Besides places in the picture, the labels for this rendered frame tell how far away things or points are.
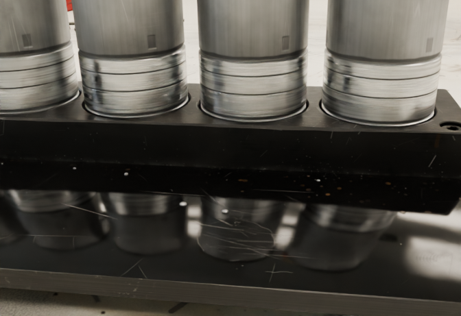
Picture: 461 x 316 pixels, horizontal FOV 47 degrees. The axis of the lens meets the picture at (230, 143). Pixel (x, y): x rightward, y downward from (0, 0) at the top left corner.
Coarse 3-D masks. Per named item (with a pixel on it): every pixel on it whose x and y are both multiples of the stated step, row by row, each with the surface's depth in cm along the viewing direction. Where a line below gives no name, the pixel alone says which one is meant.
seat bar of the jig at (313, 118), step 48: (192, 96) 13; (0, 144) 12; (48, 144) 12; (96, 144) 12; (144, 144) 11; (192, 144) 11; (240, 144) 11; (288, 144) 11; (336, 144) 11; (384, 144) 11; (432, 144) 10
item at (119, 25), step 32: (96, 0) 11; (128, 0) 11; (160, 0) 11; (96, 32) 11; (128, 32) 11; (160, 32) 11; (96, 64) 11; (128, 64) 11; (160, 64) 11; (96, 96) 12; (128, 96) 11; (160, 96) 12
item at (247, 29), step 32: (224, 0) 10; (256, 0) 10; (288, 0) 10; (224, 32) 11; (256, 32) 10; (288, 32) 11; (224, 64) 11; (256, 64) 11; (288, 64) 11; (224, 96) 11; (256, 96) 11; (288, 96) 11
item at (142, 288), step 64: (0, 192) 11; (64, 192) 10; (128, 192) 10; (192, 192) 10; (256, 192) 10; (320, 192) 10; (384, 192) 10; (448, 192) 10; (0, 256) 8; (64, 256) 8; (128, 256) 8; (192, 256) 8; (256, 256) 8; (320, 256) 8; (384, 256) 8; (448, 256) 8
